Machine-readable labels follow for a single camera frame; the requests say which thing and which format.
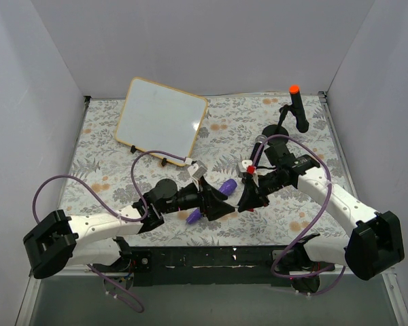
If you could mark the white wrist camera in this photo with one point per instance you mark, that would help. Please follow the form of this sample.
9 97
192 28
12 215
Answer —
196 169
247 171

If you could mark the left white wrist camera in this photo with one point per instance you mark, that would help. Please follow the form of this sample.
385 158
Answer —
196 169

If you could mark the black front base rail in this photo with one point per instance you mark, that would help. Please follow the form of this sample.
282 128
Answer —
210 265

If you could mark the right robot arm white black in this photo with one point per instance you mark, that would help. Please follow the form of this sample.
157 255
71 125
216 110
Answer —
375 240

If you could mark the floral patterned table mat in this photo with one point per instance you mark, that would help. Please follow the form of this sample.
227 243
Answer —
105 171

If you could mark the black handheld microphone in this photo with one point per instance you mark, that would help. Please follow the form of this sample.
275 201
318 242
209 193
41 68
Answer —
257 149

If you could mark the black microphone desk stand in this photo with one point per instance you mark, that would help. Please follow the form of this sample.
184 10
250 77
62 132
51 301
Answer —
278 128

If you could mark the purple toy microphone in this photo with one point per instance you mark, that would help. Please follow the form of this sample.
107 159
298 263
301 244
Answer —
227 188

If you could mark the yellow framed whiteboard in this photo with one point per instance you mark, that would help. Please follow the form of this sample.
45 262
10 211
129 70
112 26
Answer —
159 117

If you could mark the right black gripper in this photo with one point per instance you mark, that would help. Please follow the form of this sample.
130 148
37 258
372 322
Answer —
257 189

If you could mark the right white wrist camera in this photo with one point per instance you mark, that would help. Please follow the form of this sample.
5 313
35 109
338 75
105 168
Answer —
247 171

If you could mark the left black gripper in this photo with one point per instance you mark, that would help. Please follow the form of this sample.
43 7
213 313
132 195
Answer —
204 197

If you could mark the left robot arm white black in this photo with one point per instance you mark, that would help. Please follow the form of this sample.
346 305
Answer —
61 240

